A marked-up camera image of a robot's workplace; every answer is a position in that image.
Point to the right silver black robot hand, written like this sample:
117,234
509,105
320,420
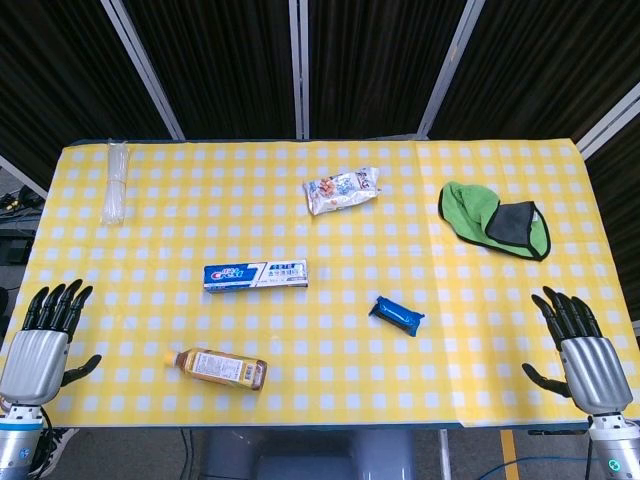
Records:
595,370

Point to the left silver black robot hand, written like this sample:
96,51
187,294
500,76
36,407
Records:
32,360

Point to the white blue toothpaste box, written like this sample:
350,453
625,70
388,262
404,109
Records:
255,274

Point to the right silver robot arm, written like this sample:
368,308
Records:
615,445

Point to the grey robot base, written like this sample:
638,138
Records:
310,452

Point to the yellow floor tape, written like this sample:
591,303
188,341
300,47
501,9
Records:
509,454

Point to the green grey microfibre cloth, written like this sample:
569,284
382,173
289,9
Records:
495,220

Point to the amber tea bottle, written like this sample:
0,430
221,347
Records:
220,368

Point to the blue snack packet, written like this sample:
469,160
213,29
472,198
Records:
396,310

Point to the yellow white checked tablecloth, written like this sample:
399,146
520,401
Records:
320,280

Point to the white printed snack bag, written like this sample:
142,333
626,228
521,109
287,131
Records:
341,190

